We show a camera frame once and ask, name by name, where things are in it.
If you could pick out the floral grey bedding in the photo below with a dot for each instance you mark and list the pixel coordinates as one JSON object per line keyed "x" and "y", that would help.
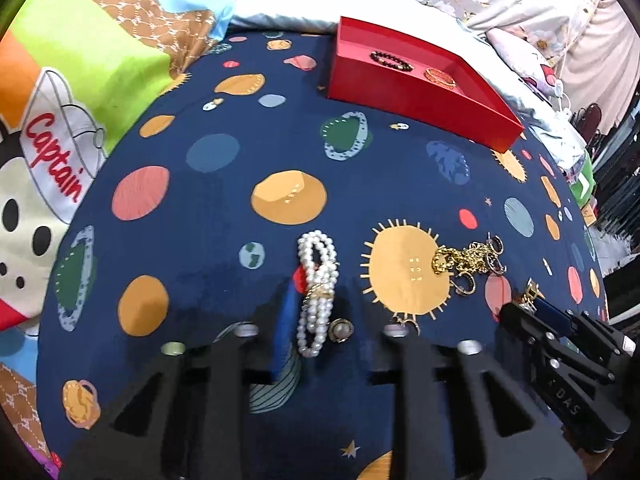
{"x": 592, "y": 45}

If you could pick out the red jewelry tray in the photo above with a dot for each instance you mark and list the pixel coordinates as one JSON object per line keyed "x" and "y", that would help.
{"x": 382, "y": 68}

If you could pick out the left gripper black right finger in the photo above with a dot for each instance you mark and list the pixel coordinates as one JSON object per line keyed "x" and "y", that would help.
{"x": 369, "y": 319}

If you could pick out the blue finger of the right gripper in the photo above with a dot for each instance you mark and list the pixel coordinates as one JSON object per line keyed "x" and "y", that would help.
{"x": 557, "y": 319}

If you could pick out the navy planet print bedsheet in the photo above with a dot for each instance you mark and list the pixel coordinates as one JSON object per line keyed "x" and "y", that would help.
{"x": 249, "y": 175}

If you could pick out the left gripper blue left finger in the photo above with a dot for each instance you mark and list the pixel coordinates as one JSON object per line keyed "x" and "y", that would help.
{"x": 286, "y": 302}

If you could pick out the colourful monkey cartoon blanket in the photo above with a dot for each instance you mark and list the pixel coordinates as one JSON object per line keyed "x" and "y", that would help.
{"x": 75, "y": 76}

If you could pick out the green cloth item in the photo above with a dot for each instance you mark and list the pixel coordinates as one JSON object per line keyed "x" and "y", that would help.
{"x": 584, "y": 184}

